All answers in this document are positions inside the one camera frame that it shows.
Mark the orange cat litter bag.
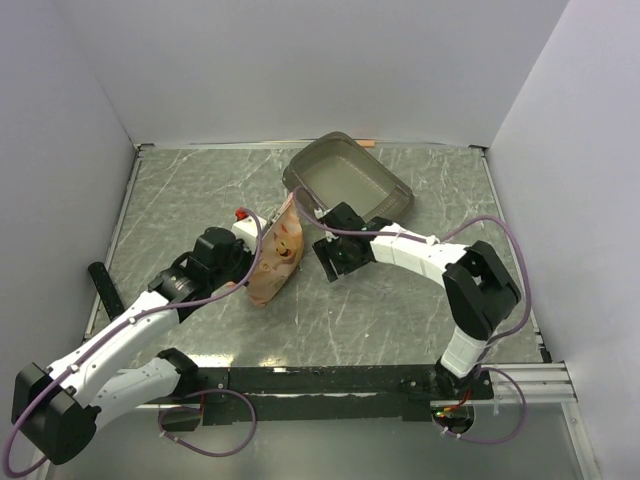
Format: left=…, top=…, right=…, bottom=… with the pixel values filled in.
left=247, top=194, right=304, bottom=306

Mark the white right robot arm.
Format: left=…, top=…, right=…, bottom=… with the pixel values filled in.
left=313, top=202, right=521, bottom=399

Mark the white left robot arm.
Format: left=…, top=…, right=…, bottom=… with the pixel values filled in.
left=5, top=223, right=262, bottom=465

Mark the grey plastic litter box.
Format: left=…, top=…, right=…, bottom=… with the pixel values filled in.
left=282, top=131, right=415, bottom=223

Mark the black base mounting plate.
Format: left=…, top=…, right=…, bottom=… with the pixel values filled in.
left=189, top=364, right=494, bottom=422

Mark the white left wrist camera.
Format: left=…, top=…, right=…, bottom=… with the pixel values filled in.
left=231, top=207, right=272, bottom=251

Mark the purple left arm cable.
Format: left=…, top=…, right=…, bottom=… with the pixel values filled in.
left=0, top=209, right=266, bottom=476

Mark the black perforated bracket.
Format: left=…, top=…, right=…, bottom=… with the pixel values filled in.
left=87, top=262, right=125, bottom=321

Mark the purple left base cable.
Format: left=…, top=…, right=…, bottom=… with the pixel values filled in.
left=157, top=388, right=258, bottom=457

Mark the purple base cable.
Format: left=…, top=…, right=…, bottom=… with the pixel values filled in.
left=432, top=367, right=527, bottom=445
left=157, top=388, right=258, bottom=457

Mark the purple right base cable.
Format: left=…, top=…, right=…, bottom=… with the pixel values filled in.
left=432, top=367, right=527, bottom=445

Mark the aluminium rail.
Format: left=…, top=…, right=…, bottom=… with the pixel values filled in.
left=488, top=363, right=577, bottom=404

